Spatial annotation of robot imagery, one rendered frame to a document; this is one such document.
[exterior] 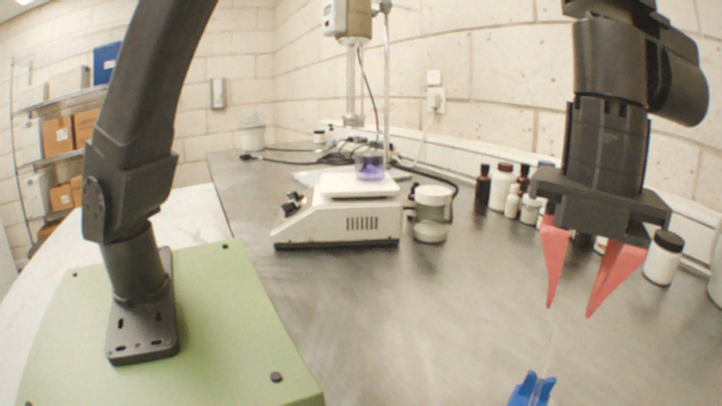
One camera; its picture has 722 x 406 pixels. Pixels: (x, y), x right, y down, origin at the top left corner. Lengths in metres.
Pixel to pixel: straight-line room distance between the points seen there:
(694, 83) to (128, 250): 0.46
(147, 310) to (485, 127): 0.86
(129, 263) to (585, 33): 0.38
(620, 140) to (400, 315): 0.27
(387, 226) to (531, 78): 0.54
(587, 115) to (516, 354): 0.22
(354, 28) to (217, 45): 2.11
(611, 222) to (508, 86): 0.71
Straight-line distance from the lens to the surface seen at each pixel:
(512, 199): 0.65
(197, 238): 0.57
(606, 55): 0.20
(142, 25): 0.24
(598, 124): 0.20
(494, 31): 0.92
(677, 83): 0.24
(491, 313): 0.37
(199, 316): 0.30
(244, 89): 2.83
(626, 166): 0.20
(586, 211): 0.20
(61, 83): 2.68
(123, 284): 0.31
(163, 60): 0.22
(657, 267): 0.56
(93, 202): 0.27
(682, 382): 0.40
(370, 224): 0.47
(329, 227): 0.47
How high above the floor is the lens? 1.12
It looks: 19 degrees down
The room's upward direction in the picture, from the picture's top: straight up
